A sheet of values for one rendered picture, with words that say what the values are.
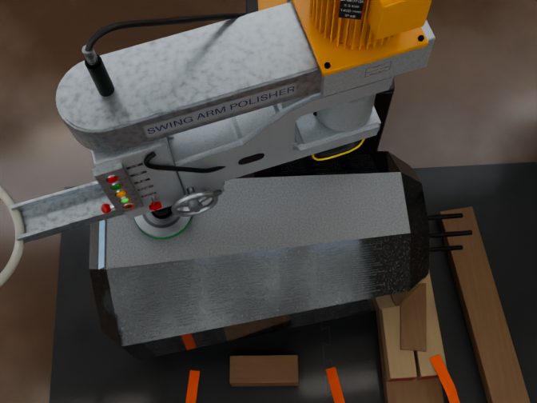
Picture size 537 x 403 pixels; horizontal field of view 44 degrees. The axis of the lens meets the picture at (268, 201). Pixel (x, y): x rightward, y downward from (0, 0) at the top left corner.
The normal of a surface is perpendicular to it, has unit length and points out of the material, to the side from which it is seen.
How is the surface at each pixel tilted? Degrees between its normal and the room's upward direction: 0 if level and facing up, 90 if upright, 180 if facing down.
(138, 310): 45
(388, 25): 90
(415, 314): 0
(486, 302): 0
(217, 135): 4
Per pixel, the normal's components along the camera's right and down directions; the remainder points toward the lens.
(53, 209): 0.00, -0.38
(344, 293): 0.07, 0.39
